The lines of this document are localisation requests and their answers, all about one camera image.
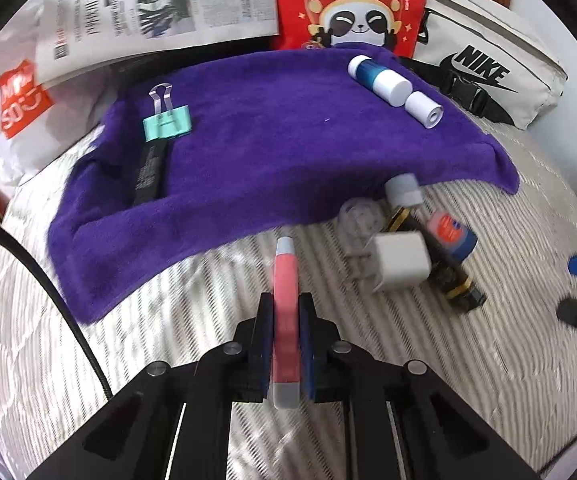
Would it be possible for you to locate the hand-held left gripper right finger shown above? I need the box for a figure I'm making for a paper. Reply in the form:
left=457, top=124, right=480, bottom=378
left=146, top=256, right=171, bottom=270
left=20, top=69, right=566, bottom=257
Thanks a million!
left=299, top=292, right=542, bottom=480

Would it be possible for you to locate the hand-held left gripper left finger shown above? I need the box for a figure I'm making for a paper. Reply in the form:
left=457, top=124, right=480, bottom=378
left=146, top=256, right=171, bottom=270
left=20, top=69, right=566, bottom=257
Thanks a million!
left=26, top=292, right=276, bottom=480

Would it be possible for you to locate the pink utility knife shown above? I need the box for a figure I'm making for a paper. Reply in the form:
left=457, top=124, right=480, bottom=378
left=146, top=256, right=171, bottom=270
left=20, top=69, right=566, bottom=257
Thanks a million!
left=271, top=236, right=302, bottom=409

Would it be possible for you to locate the white charger plug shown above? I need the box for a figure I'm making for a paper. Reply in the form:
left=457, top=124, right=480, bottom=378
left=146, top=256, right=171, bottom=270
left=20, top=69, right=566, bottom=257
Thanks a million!
left=346, top=231, right=429, bottom=293

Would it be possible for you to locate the black gold pen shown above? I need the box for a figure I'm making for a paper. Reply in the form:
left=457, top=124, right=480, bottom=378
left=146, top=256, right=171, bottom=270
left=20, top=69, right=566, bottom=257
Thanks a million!
left=386, top=205, right=487, bottom=313

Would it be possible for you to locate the clear suction cup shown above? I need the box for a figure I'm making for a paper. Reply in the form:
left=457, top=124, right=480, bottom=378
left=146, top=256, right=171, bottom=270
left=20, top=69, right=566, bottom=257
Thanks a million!
left=339, top=199, right=384, bottom=241

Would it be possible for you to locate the orange blue tape measure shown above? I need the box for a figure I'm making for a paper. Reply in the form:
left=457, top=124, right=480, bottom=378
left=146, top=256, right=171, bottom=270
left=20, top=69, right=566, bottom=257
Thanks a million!
left=426, top=210, right=478, bottom=261

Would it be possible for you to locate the black bar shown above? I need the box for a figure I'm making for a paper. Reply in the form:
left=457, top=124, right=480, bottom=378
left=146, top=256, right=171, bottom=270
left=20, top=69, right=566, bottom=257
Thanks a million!
left=132, top=139, right=172, bottom=207

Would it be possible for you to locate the green binder clip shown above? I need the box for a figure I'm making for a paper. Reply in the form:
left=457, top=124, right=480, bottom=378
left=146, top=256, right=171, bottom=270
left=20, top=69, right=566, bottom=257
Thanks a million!
left=142, top=83, right=192, bottom=143

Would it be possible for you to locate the blue white bottle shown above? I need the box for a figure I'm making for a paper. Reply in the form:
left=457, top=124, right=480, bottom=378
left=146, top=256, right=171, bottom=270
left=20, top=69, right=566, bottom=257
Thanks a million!
left=347, top=54, right=412, bottom=107

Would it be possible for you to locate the striped bed quilt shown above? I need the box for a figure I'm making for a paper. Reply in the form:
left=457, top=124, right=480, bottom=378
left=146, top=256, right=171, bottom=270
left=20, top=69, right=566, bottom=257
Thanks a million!
left=0, top=120, right=577, bottom=480

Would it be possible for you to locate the purple towel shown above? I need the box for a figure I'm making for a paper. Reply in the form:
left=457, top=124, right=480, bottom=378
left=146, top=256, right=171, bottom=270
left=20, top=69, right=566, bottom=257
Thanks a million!
left=47, top=44, right=521, bottom=325

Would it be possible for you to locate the white waist bag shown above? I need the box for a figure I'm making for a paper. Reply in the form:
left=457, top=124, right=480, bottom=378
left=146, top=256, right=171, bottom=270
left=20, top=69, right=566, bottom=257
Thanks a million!
left=399, top=0, right=568, bottom=131

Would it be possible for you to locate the red paper bag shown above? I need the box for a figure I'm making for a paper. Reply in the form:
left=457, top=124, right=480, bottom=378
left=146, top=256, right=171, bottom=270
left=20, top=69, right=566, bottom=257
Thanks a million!
left=272, top=0, right=432, bottom=58

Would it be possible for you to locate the newspaper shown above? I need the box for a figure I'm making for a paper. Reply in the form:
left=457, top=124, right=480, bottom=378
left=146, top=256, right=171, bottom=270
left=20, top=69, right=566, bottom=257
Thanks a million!
left=33, top=0, right=279, bottom=86

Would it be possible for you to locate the black cable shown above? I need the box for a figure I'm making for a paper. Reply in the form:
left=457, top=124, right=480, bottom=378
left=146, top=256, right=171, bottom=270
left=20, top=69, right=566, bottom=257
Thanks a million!
left=0, top=209, right=116, bottom=403

